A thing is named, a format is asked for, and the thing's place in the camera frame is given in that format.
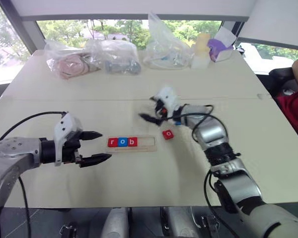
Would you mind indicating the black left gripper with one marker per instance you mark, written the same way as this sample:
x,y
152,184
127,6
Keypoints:
x,y
70,150

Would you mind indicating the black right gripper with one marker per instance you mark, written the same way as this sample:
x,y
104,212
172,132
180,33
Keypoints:
x,y
161,109

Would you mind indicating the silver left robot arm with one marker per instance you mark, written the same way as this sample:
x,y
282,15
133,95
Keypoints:
x,y
12,153

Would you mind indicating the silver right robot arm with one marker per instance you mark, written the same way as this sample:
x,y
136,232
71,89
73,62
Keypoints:
x,y
211,134

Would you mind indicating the red letter block r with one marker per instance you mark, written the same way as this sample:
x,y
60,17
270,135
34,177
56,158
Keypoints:
x,y
112,142

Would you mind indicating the small blue letter block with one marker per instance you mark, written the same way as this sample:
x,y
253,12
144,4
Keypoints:
x,y
178,123

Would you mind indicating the blue letter block o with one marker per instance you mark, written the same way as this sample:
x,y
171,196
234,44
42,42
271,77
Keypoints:
x,y
122,142

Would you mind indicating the red letter block o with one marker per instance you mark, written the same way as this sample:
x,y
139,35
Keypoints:
x,y
168,135

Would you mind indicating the wooden letter tray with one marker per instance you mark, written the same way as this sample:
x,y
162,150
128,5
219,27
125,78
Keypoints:
x,y
145,146

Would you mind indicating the red letter block b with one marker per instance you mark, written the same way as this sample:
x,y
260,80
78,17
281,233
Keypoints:
x,y
132,142

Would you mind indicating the grey rounded robot leg shape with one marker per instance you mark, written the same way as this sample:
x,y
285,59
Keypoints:
x,y
178,223
114,223

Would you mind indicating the clear bag with grey parts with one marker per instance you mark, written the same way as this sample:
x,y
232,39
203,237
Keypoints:
x,y
121,59

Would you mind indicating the clear bag with pink cloth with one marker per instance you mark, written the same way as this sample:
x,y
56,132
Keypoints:
x,y
69,62

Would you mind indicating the purple and white tissue box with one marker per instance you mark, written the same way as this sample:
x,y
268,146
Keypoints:
x,y
219,48

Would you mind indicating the black chair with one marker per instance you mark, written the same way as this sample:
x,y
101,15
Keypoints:
x,y
281,79

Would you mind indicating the person red shirt torso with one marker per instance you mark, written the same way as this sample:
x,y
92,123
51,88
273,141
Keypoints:
x,y
294,114

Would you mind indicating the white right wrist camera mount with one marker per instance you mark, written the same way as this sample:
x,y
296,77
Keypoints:
x,y
169,95

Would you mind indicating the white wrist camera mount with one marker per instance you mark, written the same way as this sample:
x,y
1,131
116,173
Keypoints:
x,y
169,95
67,124

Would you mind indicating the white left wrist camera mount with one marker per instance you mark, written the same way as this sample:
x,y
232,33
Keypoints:
x,y
67,124

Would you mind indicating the dark window frame post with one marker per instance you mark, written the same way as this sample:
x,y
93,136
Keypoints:
x,y
24,27

